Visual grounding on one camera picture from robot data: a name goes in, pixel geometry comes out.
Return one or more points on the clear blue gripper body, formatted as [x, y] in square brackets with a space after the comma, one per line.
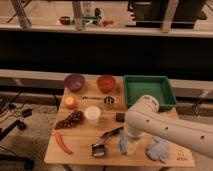
[128, 145]

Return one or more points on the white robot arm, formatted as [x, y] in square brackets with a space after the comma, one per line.
[143, 116]

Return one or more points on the dark square sponge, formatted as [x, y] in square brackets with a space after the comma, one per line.
[120, 117]

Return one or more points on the white plastic cup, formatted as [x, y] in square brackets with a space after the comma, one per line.
[92, 114]

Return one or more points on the black metal spatula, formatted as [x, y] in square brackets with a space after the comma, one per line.
[99, 149]

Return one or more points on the crumpled blue cloth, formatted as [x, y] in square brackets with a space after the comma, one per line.
[158, 149]

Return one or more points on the green plastic tray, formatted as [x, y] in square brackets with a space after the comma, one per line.
[159, 87]

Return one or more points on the bunch of dark grapes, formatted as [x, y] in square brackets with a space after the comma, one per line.
[72, 120]

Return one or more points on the red chili pepper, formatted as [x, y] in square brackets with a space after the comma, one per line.
[61, 144]

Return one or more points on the orange bowl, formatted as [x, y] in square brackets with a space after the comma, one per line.
[106, 83]

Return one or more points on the orange fruit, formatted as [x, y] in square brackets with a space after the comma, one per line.
[70, 102]

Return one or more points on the purple bowl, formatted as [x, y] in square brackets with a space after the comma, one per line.
[74, 82]

